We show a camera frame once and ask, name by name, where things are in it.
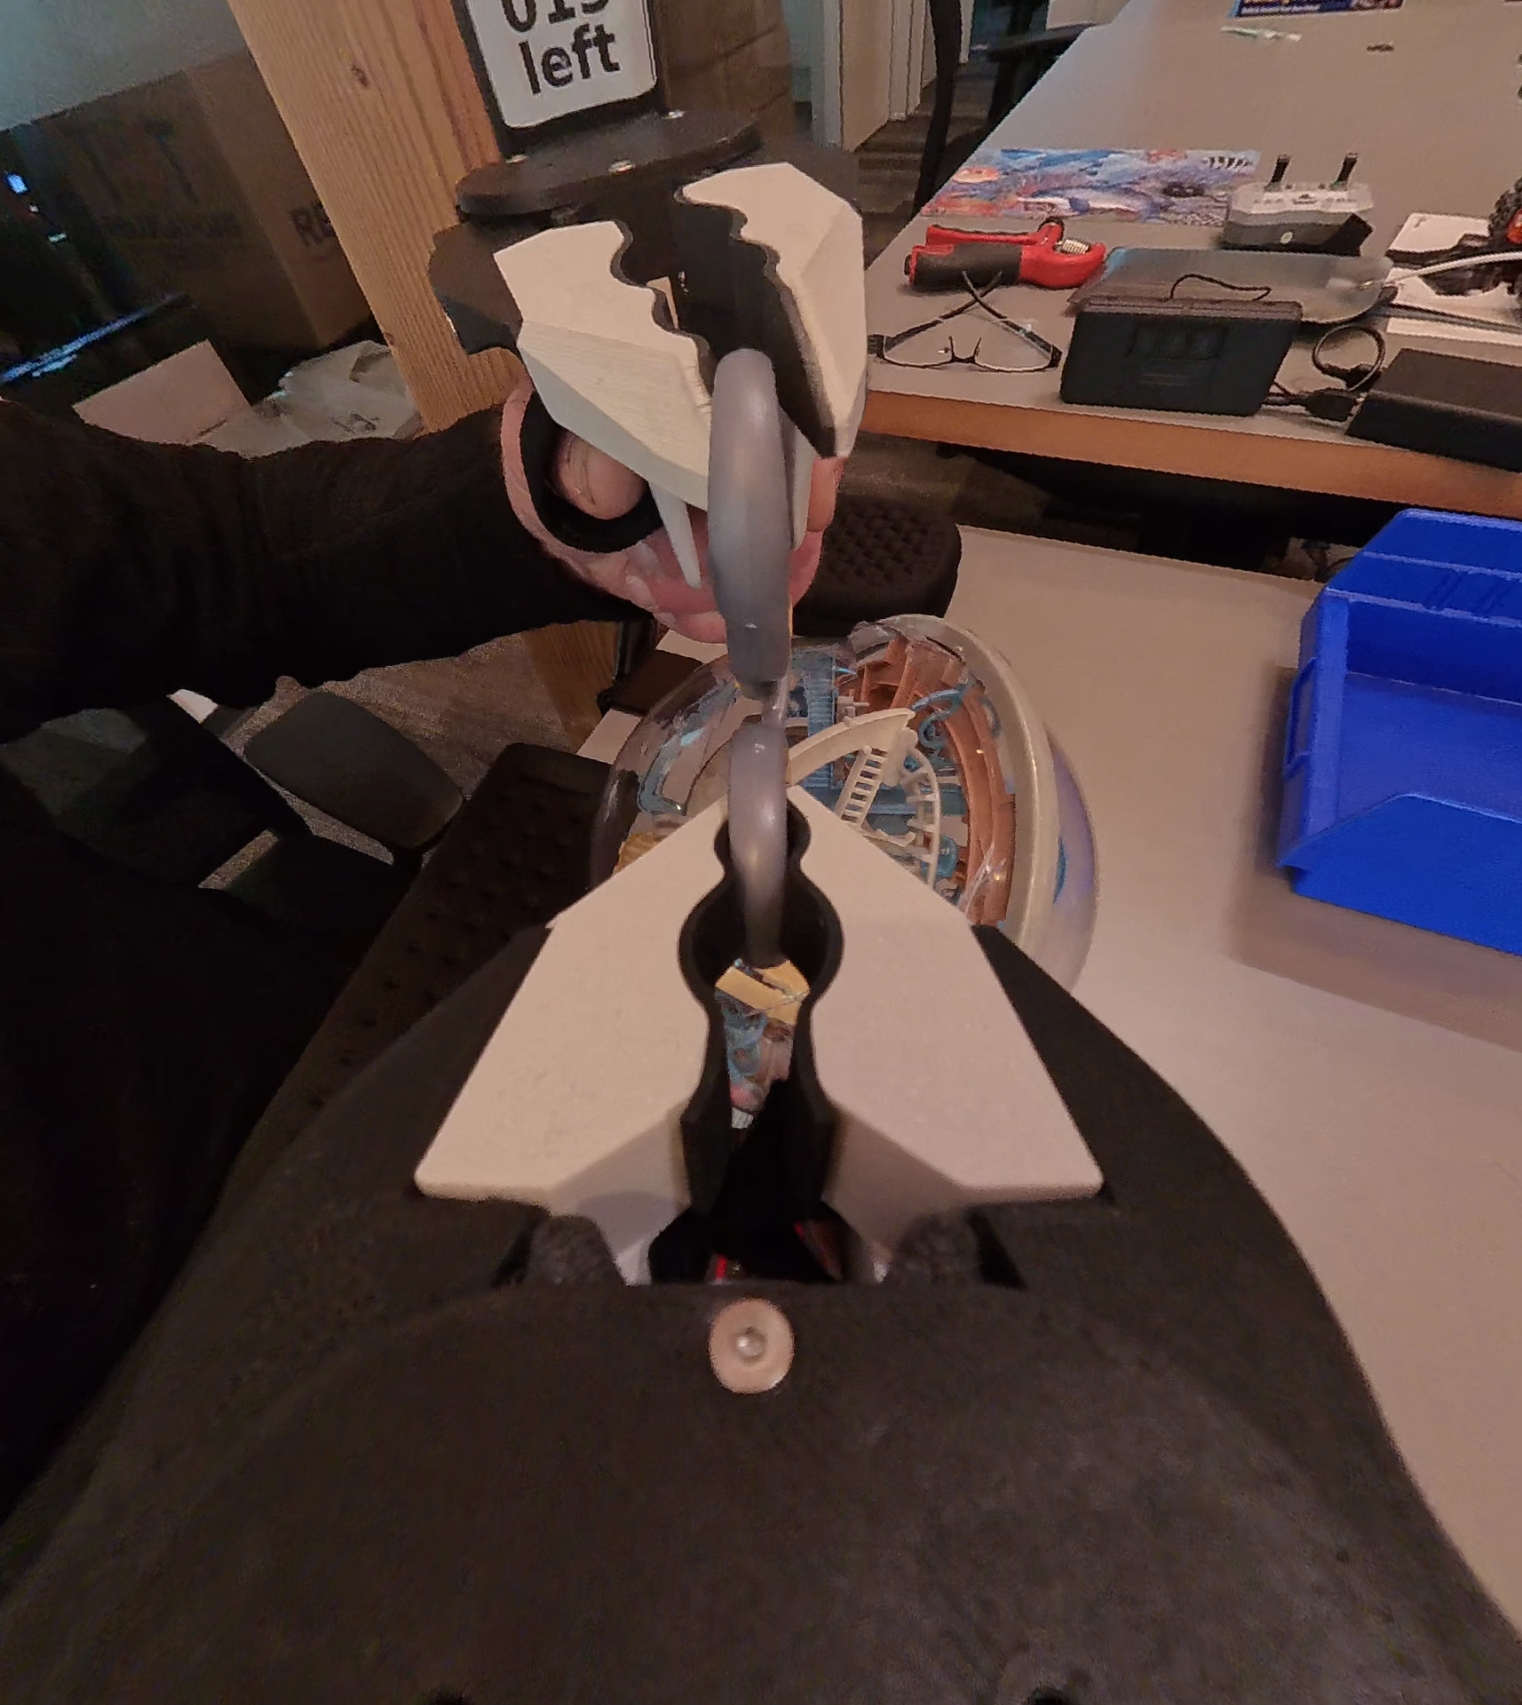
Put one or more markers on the brown cardboard box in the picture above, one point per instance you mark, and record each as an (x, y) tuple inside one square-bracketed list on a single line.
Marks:
[(200, 202)]

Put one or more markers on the white paper sheet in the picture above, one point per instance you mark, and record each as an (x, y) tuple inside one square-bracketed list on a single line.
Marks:
[(1427, 234)]

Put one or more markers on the black rectangular box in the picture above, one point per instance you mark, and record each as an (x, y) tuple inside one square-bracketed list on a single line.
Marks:
[(1175, 360)]

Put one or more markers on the person's left hand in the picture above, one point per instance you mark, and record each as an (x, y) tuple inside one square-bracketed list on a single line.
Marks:
[(636, 579)]

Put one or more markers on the black dimpled foam pad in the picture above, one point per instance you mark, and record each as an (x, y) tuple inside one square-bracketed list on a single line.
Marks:
[(508, 853)]

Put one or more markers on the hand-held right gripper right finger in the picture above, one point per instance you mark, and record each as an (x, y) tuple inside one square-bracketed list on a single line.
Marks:
[(962, 1067)]

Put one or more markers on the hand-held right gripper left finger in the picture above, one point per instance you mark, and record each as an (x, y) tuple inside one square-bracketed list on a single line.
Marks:
[(562, 1067)]

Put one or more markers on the colourful printed sheet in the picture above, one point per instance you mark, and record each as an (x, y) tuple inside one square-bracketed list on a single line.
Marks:
[(1108, 181)]

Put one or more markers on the black chair cushion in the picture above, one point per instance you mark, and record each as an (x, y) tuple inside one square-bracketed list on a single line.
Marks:
[(887, 559)]

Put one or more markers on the blue bin with white tag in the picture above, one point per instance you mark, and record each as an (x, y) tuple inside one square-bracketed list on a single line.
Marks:
[(1440, 853)]

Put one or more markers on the grey remote controller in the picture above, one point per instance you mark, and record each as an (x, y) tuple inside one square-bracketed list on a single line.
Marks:
[(1292, 213)]

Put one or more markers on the wooden beam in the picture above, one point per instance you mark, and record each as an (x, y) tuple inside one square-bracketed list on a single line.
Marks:
[(361, 202)]

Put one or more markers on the person's black jacket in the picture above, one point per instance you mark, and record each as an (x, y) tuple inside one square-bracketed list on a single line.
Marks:
[(68, 1067)]

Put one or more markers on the person's left forearm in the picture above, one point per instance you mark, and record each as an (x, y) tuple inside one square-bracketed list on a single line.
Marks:
[(243, 533)]

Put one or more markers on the black eyeglasses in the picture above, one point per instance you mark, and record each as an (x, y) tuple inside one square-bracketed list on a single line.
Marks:
[(973, 354)]

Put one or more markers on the red and black hand tool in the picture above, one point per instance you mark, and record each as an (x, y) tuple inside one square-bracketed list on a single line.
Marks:
[(973, 260)]

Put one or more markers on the clear maze ball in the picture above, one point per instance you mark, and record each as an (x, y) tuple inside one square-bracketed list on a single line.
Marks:
[(973, 748)]

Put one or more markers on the grey metal plate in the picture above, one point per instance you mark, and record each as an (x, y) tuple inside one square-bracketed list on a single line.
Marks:
[(1320, 280)]

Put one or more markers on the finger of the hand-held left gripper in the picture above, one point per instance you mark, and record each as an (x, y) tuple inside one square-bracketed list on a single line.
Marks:
[(588, 360), (821, 269)]

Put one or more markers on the white plastic bag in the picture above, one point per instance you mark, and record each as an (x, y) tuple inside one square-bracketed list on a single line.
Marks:
[(335, 399)]

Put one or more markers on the black power adapter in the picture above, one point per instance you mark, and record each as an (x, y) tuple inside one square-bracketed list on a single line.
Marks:
[(1465, 406)]

